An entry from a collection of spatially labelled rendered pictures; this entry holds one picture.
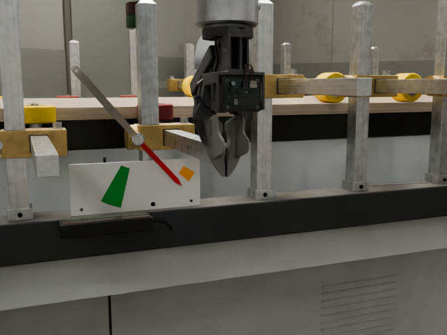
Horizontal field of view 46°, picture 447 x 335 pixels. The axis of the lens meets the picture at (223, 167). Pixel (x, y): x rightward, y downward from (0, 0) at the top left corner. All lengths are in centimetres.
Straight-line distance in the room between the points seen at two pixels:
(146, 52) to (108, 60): 529
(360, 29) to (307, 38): 811
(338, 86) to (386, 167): 70
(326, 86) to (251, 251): 43
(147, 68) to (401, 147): 86
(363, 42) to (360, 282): 73
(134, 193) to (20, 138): 24
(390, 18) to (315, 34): 125
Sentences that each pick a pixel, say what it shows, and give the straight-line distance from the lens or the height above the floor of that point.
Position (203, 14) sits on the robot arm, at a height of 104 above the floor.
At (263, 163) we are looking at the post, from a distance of 115.
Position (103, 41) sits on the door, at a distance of 630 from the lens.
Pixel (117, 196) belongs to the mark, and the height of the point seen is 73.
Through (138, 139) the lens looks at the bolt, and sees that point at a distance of 103.
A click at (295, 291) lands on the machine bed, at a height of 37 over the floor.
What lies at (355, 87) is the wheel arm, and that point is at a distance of 90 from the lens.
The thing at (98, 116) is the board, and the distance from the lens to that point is 120.
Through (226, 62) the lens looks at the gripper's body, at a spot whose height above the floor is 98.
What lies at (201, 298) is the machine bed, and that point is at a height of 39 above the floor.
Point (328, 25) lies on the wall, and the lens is 923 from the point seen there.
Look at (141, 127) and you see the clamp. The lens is 105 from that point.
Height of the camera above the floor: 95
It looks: 9 degrees down
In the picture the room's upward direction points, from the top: straight up
